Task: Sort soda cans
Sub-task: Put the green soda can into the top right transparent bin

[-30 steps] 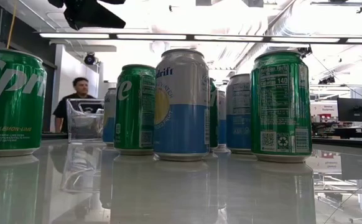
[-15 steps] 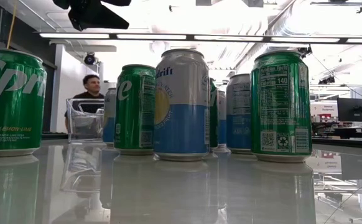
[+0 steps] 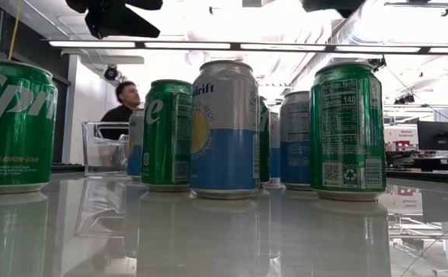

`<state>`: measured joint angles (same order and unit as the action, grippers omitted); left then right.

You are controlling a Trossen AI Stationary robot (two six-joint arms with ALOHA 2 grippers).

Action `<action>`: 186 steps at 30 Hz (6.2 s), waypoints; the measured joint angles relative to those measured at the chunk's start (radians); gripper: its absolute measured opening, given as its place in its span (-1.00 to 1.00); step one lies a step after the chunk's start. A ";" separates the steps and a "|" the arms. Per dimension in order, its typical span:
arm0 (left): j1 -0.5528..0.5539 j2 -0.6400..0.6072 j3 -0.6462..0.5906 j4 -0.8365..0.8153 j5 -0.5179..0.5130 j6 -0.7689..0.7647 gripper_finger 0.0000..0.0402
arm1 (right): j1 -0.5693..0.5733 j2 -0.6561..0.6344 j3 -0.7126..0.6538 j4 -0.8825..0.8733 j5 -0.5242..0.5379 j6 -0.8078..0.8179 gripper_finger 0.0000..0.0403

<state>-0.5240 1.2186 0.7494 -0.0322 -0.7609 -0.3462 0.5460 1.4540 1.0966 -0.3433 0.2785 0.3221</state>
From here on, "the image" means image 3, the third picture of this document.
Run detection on white blue Spindrift can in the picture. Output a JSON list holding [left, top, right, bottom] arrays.
[[126, 108, 145, 181], [268, 111, 283, 185], [279, 90, 313, 191], [189, 60, 260, 200]]

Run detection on black ceiling spotlight cluster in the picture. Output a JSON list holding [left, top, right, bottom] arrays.
[[366, 55, 387, 72]]

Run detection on long ceiling light fixture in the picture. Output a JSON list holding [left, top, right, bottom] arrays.
[[42, 39, 448, 55]]

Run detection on black round ceiling lamp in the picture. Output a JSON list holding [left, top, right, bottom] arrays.
[[103, 65, 119, 82]]

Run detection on person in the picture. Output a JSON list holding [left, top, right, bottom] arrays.
[[99, 80, 142, 142]]

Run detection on white wall sign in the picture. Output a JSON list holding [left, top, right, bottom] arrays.
[[384, 125, 420, 146]]

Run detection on clear plastic bin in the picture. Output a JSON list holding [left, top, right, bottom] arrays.
[[81, 122, 131, 178]]

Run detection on green Sprite soda can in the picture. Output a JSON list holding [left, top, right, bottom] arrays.
[[0, 59, 59, 195], [258, 95, 271, 185], [309, 62, 387, 202], [141, 79, 193, 192]]

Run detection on black aluminium table frame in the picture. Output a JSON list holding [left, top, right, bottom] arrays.
[[51, 163, 448, 185]]

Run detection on black computer monitor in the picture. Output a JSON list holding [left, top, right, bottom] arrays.
[[417, 121, 448, 152]]

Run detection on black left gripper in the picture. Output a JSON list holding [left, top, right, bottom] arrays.
[[65, 0, 163, 40]]

